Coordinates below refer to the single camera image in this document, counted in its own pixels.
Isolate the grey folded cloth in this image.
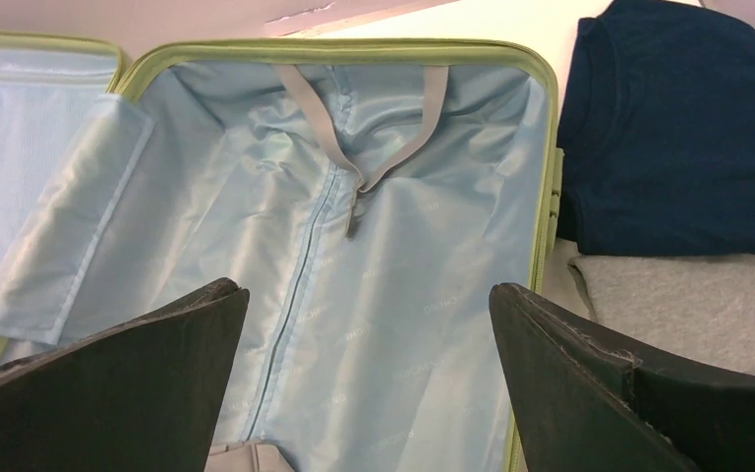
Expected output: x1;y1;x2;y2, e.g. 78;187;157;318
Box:
570;255;755;375

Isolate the grey suitcase strap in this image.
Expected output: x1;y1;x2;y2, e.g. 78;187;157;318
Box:
271;63;449;239

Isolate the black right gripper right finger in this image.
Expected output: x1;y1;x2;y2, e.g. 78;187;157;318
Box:
489;283;755;471

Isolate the green suitcase with blue lining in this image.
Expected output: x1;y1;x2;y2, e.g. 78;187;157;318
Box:
0;32;561;471

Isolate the navy blue shirt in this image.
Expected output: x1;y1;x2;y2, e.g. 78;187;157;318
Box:
557;1;755;257

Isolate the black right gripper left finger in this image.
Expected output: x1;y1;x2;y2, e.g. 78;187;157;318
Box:
0;278;250;471

